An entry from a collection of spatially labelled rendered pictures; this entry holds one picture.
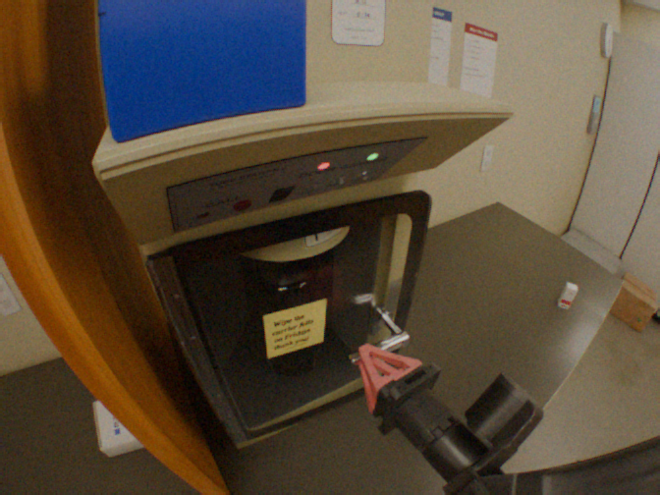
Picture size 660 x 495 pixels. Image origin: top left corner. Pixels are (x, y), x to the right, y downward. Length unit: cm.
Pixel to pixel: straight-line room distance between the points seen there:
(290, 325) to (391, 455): 36
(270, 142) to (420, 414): 30
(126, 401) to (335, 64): 34
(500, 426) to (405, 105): 29
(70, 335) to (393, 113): 25
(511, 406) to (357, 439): 38
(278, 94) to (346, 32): 16
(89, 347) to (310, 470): 47
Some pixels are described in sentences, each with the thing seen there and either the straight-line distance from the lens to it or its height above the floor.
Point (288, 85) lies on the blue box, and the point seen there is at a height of 152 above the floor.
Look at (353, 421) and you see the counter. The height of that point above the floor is 94.
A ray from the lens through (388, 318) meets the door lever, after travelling 47.
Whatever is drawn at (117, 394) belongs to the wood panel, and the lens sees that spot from 29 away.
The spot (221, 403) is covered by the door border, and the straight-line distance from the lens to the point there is 47.
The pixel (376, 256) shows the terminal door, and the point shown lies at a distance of 38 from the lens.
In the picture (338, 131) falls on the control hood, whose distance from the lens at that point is 19.
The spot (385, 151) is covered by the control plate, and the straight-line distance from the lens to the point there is 25.
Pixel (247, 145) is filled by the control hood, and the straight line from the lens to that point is 17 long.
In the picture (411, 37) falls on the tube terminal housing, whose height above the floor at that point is 156.
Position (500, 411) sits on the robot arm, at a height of 127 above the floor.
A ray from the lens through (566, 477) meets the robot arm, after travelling 32.
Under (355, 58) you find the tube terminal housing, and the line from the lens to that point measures 32.
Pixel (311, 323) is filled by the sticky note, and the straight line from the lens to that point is 40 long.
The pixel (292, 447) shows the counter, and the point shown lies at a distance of 65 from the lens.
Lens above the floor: 154
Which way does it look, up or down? 35 degrees down
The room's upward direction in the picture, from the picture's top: 1 degrees clockwise
